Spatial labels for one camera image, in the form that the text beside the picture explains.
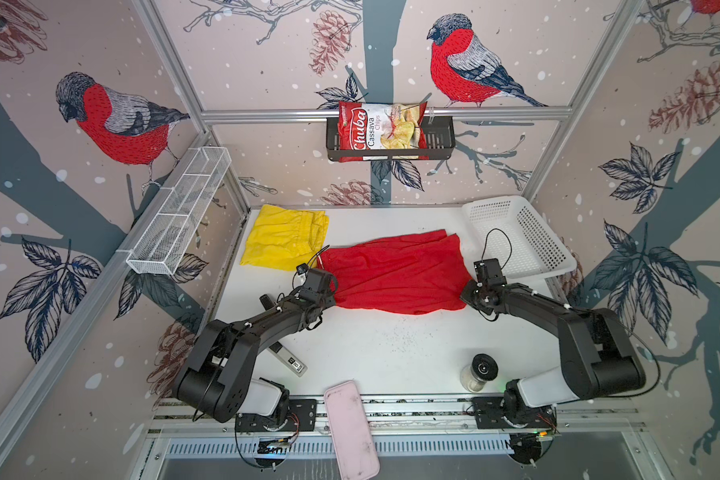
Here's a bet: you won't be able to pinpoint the white plastic basket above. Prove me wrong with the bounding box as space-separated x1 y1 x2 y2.
462 196 577 283

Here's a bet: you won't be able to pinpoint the yellow shorts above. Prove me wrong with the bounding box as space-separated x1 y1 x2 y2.
240 205 330 271

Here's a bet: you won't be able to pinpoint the red shorts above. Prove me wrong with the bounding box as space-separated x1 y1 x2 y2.
321 230 472 315

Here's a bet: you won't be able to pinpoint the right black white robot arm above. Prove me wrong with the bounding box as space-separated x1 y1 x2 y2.
460 280 647 426

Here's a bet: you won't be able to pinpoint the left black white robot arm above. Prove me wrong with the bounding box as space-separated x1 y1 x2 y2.
172 272 338 423

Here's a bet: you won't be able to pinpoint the grey white remote device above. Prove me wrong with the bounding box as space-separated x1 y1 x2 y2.
269 342 307 377

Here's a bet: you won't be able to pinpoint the jar with black lid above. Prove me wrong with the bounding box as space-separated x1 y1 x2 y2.
460 353 499 393

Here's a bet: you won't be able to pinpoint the pink silicone case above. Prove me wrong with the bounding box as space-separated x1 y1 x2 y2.
324 380 380 480

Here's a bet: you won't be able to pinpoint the red cassava chips bag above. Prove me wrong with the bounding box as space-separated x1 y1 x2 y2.
338 102 427 154

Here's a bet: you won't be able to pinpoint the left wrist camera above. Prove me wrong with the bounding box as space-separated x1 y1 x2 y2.
303 268 335 292

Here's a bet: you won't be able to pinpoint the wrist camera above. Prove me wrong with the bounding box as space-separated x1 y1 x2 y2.
303 268 335 292
474 258 507 287

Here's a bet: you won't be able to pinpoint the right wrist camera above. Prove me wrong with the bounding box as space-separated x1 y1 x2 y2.
474 258 507 287

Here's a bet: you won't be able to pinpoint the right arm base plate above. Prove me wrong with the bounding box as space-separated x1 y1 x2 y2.
471 396 557 430

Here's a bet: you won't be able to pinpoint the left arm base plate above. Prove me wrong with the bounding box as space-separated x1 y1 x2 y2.
236 399 317 433

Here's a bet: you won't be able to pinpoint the white wire wall basket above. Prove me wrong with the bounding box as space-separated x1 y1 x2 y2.
126 146 231 276

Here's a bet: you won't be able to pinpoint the black wall shelf basket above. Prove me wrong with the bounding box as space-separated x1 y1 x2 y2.
325 116 456 162

